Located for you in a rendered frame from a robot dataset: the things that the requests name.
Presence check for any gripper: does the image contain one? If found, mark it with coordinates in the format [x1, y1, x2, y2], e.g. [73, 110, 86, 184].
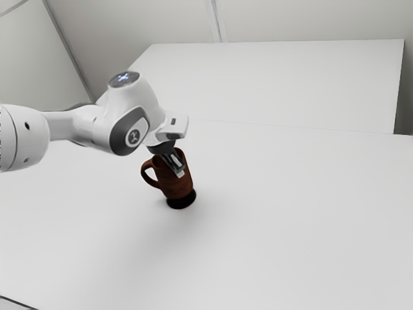
[147, 142, 186, 179]

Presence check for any brown ceramic mug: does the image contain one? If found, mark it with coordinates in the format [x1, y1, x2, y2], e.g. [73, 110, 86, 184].
[140, 147, 197, 211]

